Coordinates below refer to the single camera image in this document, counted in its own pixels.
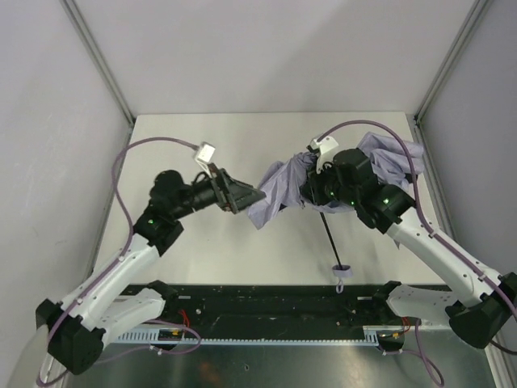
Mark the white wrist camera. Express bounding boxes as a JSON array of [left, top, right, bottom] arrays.
[[193, 141, 216, 175], [308, 136, 338, 174]]

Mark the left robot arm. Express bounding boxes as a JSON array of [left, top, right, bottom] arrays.
[[36, 164, 266, 375]]

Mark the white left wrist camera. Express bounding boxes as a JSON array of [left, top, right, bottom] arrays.
[[193, 141, 216, 175]]

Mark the grey slotted cable duct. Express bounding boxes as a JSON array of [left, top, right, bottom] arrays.
[[114, 325, 405, 347]]

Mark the right aluminium frame post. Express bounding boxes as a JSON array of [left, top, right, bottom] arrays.
[[414, 0, 490, 122]]

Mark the lavender folding umbrella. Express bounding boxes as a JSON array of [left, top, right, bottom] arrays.
[[246, 131, 425, 293]]

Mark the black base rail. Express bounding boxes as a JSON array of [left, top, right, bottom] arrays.
[[158, 285, 403, 340]]

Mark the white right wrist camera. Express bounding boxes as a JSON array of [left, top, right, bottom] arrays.
[[308, 136, 338, 174]]

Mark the left aluminium frame post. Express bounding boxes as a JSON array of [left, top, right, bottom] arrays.
[[62, 0, 137, 126]]

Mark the aluminium frame post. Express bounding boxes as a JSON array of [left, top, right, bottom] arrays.
[[414, 0, 490, 122], [62, 0, 137, 126]]

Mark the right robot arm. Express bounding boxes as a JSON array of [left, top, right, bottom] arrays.
[[301, 149, 516, 348]]

